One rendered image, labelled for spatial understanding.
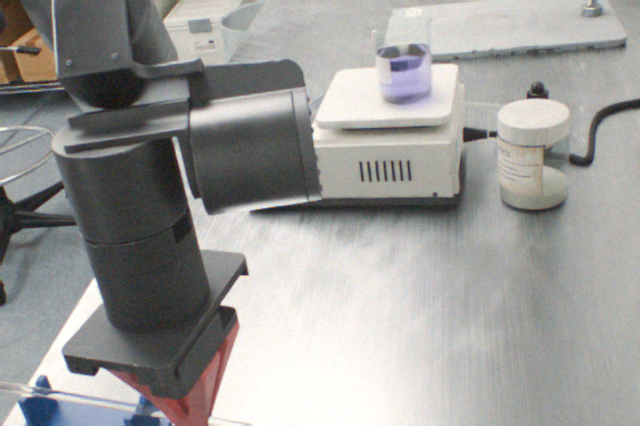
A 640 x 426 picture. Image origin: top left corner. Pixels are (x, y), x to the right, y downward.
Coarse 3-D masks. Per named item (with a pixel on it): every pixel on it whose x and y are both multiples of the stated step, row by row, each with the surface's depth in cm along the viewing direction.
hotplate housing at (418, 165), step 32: (352, 128) 73; (384, 128) 72; (416, 128) 71; (448, 128) 70; (320, 160) 72; (352, 160) 72; (384, 160) 71; (416, 160) 71; (448, 160) 70; (352, 192) 74; (384, 192) 73; (416, 192) 72; (448, 192) 72
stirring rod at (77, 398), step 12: (0, 384) 55; (12, 384) 54; (48, 396) 53; (60, 396) 53; (72, 396) 53; (84, 396) 52; (96, 396) 52; (108, 408) 52; (120, 408) 51; (132, 408) 51; (144, 408) 51; (156, 408) 50; (216, 420) 49; (228, 420) 49
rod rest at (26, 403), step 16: (48, 384) 55; (32, 400) 53; (48, 400) 55; (64, 400) 56; (144, 400) 51; (32, 416) 53; (48, 416) 55; (64, 416) 55; (80, 416) 54; (96, 416) 54; (112, 416) 54; (128, 416) 50; (144, 416) 51
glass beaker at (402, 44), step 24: (384, 24) 67; (408, 24) 72; (384, 48) 68; (408, 48) 68; (384, 72) 70; (408, 72) 69; (432, 72) 71; (384, 96) 71; (408, 96) 70; (432, 96) 71
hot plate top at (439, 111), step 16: (336, 80) 79; (352, 80) 78; (368, 80) 77; (448, 80) 75; (336, 96) 75; (352, 96) 75; (368, 96) 74; (448, 96) 72; (320, 112) 73; (336, 112) 72; (352, 112) 72; (368, 112) 71; (384, 112) 71; (400, 112) 70; (416, 112) 70; (432, 112) 69; (448, 112) 69; (320, 128) 72; (336, 128) 71
